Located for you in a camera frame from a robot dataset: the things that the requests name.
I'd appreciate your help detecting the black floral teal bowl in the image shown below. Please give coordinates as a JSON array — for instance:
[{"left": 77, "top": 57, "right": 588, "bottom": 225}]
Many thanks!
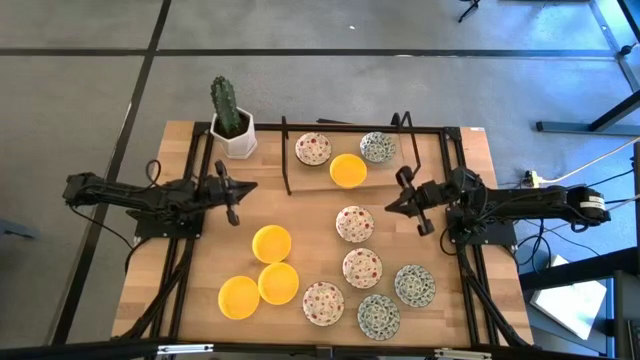
[
  {"left": 394, "top": 264, "right": 437, "bottom": 309},
  {"left": 359, "top": 131, "right": 398, "bottom": 164},
  {"left": 356, "top": 294, "right": 401, "bottom": 342}
]

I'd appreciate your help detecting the green cactus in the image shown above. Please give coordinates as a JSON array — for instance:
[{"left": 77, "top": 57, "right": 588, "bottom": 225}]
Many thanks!
[{"left": 209, "top": 75, "right": 242, "bottom": 137}]

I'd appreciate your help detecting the black desk leg frame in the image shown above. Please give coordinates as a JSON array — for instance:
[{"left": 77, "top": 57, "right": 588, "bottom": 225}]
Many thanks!
[{"left": 535, "top": 0, "right": 640, "bottom": 137}]

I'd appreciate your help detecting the white power cable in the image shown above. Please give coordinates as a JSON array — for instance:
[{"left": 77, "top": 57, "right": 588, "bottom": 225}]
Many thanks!
[{"left": 537, "top": 135, "right": 640, "bottom": 185}]

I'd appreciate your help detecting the red floral green bowl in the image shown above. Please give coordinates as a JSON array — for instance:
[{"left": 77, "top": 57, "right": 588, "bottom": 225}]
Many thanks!
[
  {"left": 294, "top": 131, "right": 333, "bottom": 167},
  {"left": 342, "top": 247, "right": 384, "bottom": 290},
  {"left": 335, "top": 205, "right": 376, "bottom": 244},
  {"left": 301, "top": 281, "right": 346, "bottom": 328}
]

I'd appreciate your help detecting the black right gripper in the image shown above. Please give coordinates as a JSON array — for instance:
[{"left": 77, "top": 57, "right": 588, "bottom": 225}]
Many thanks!
[{"left": 384, "top": 166, "right": 454, "bottom": 237}]

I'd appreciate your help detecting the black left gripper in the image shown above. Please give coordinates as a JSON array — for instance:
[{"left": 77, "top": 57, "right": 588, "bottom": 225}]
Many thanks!
[{"left": 194, "top": 159, "right": 259, "bottom": 227}]

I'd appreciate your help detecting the white box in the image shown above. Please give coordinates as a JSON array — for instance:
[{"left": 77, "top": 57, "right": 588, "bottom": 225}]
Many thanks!
[{"left": 529, "top": 253, "right": 609, "bottom": 341}]

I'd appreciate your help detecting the white plant pot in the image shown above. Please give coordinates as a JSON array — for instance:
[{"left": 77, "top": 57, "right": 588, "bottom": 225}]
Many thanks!
[{"left": 209, "top": 107, "right": 259, "bottom": 160}]

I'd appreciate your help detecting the black metal rig frame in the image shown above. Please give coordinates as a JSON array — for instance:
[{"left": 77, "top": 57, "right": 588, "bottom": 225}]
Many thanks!
[{"left": 0, "top": 119, "right": 640, "bottom": 360}]

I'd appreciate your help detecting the yellow plastic bowl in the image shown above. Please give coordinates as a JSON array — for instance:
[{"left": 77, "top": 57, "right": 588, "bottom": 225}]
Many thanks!
[
  {"left": 251, "top": 224, "right": 293, "bottom": 265},
  {"left": 329, "top": 153, "right": 369, "bottom": 190},
  {"left": 257, "top": 261, "right": 301, "bottom": 306},
  {"left": 217, "top": 275, "right": 261, "bottom": 321}
]

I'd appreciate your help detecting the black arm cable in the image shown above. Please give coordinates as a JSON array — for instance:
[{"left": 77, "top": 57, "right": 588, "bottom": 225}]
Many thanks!
[{"left": 143, "top": 158, "right": 164, "bottom": 190}]

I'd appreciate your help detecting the black side furniture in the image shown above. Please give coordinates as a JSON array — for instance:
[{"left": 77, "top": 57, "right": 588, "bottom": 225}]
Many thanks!
[{"left": 518, "top": 247, "right": 640, "bottom": 360}]

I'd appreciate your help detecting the wooden shelf with black frame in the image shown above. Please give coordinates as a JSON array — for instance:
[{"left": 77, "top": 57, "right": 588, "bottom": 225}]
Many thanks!
[{"left": 280, "top": 110, "right": 425, "bottom": 197}]

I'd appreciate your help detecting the silver aluminium bracket bar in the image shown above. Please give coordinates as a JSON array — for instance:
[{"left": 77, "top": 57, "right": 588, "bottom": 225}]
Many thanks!
[
  {"left": 433, "top": 348, "right": 494, "bottom": 360},
  {"left": 157, "top": 343, "right": 215, "bottom": 356}
]

